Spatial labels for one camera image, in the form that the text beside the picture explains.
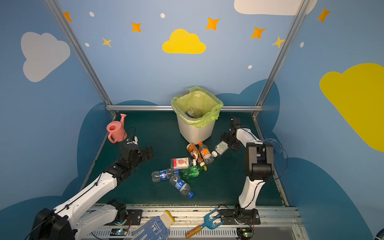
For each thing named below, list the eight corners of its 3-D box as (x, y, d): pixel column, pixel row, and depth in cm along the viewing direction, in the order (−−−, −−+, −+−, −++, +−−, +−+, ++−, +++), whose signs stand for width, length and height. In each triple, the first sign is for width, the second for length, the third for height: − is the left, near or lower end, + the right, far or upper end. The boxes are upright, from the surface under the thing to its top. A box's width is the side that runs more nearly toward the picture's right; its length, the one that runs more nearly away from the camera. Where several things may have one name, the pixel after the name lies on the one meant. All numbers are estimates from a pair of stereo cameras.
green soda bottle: (183, 180, 87) (183, 179, 85) (180, 172, 91) (180, 170, 88) (204, 173, 90) (205, 171, 88) (201, 165, 94) (201, 163, 91)
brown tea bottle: (198, 168, 92) (198, 165, 89) (186, 147, 101) (186, 144, 98) (205, 164, 93) (205, 162, 90) (192, 144, 103) (192, 141, 100)
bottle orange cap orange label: (205, 165, 93) (206, 163, 90) (196, 145, 102) (196, 142, 99) (214, 162, 94) (214, 160, 91) (204, 143, 104) (204, 140, 101)
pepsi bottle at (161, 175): (153, 183, 85) (151, 181, 82) (151, 174, 88) (150, 172, 85) (179, 175, 88) (179, 173, 85) (177, 167, 91) (177, 164, 89)
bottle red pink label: (170, 169, 92) (170, 166, 89) (171, 160, 96) (171, 157, 93) (196, 169, 92) (196, 167, 89) (196, 160, 96) (196, 157, 93)
